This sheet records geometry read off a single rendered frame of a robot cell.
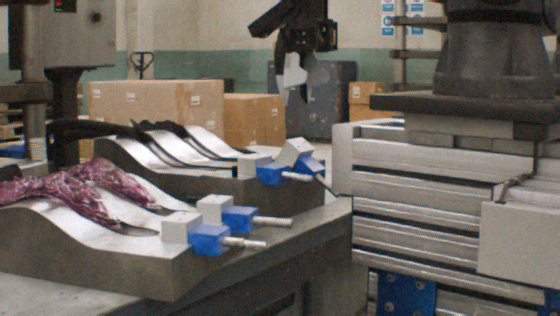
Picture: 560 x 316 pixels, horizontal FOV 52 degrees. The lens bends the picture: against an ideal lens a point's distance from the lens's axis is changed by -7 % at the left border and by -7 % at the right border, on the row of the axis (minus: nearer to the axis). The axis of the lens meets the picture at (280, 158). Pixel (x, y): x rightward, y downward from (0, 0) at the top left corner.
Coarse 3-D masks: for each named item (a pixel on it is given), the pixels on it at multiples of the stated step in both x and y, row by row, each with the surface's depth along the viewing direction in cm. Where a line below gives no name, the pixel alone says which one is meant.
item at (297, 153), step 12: (288, 144) 110; (300, 144) 111; (288, 156) 110; (300, 156) 109; (312, 156) 112; (300, 168) 109; (312, 168) 108; (324, 168) 111; (324, 180) 109; (336, 192) 108
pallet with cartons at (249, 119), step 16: (224, 96) 620; (240, 96) 618; (256, 96) 618; (272, 96) 621; (224, 112) 585; (240, 112) 577; (256, 112) 595; (272, 112) 623; (224, 128) 588; (240, 128) 579; (256, 128) 598; (272, 128) 624; (240, 144) 581; (256, 144) 600; (272, 144) 626
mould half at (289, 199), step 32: (192, 128) 133; (128, 160) 112; (160, 160) 114; (192, 160) 118; (320, 160) 116; (192, 192) 103; (224, 192) 99; (256, 192) 100; (288, 192) 108; (320, 192) 117
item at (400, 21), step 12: (396, 0) 509; (432, 0) 572; (444, 0) 568; (396, 12) 511; (444, 12) 589; (396, 24) 510; (408, 24) 512; (420, 24) 514; (432, 24) 504; (444, 24) 503; (396, 36) 514; (444, 36) 593; (396, 48) 516; (396, 60) 517; (396, 72) 519; (396, 84) 517; (408, 84) 516; (420, 84) 532; (432, 84) 533
